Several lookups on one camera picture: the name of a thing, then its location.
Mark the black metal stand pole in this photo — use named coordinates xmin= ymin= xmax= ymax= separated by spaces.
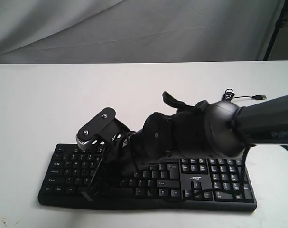
xmin=263 ymin=0 xmax=288 ymax=61

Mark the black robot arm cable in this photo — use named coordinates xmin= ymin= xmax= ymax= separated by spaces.
xmin=115 ymin=133 xmax=288 ymax=204

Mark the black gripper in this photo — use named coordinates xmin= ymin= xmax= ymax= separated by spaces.
xmin=81 ymin=132 xmax=144 ymax=201

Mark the black acer keyboard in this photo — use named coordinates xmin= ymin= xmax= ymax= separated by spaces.
xmin=38 ymin=144 xmax=257 ymax=212

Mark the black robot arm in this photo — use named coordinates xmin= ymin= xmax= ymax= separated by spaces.
xmin=76 ymin=92 xmax=288 ymax=201

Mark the black usb cable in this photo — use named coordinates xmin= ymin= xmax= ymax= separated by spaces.
xmin=221 ymin=88 xmax=267 ymax=103

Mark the grey backdrop cloth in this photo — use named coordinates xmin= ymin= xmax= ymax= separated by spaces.
xmin=0 ymin=0 xmax=284 ymax=64

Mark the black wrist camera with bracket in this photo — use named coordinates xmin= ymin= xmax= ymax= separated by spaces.
xmin=76 ymin=107 xmax=130 ymax=151

